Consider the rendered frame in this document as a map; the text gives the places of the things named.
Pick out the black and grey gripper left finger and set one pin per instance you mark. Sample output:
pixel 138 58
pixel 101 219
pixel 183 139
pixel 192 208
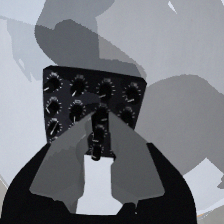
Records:
pixel 55 172

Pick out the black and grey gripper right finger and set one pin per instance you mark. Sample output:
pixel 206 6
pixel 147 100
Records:
pixel 141 174

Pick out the black knob box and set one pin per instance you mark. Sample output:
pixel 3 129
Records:
pixel 64 105

